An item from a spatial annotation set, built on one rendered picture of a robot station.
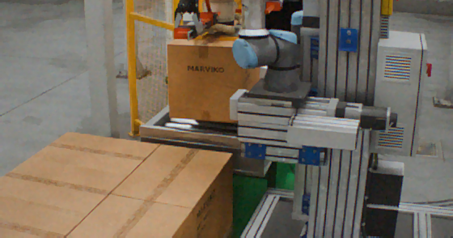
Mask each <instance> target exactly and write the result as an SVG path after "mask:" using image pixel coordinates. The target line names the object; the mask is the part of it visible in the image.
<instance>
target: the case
mask: <svg viewBox="0 0 453 238"><path fill-rule="evenodd" d="M224 33H225V32H224ZM224 33H223V34H224ZM223 34H222V35H223ZM222 35H215V33H214V34H210V35H209V36H207V37H206V38H204V39H203V40H193V39H191V40H190V41H188V40H187V39H174V40H173V41H172V42H171V43H169V44H167V68H168V89H169V109H170V117H174V118H185V120H196V121H217V122H228V123H238V121H234V120H230V98H231V97H232V96H233V95H234V94H235V93H236V92H237V91H238V90H239V89H242V90H246V91H250V90H251V88H253V87H254V86H255V85H256V84H257V83H258V82H259V80H260V67H257V68H256V69H252V68H251V69H244V68H242V67H241V66H239V65H238V63H237V61H236V60H235V57H234V54H233V53H232V44H234V41H228V40H220V37H221V36H222Z"/></svg>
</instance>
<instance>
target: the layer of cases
mask: <svg viewBox="0 0 453 238"><path fill-rule="evenodd" d="M232 157H233V153H227V152H220V151H207V150H200V149H192V148H185V147H173V146H165V145H163V144H158V143H151V142H138V141H132V140H125V139H119V138H105V137H104V136H99V135H93V134H80V133H75V132H67V133H66V134H64V135H63V136H61V137H60V138H58V139H57V140H56V141H55V142H52V143H51V144H49V145H48V146H46V147H44V149H42V150H41V151H39V152H37V154H35V155H34V156H32V157H31V158H30V159H26V160H25V161H24V162H23V163H21V164H20V165H19V166H18V167H16V168H15V169H14V170H12V171H9V172H8V173H7V174H6V175H4V176H3V177H1V178H0V238H222V236H223V235H224V234H225V232H226V230H227V229H228V227H229V225H230V223H231V221H232Z"/></svg>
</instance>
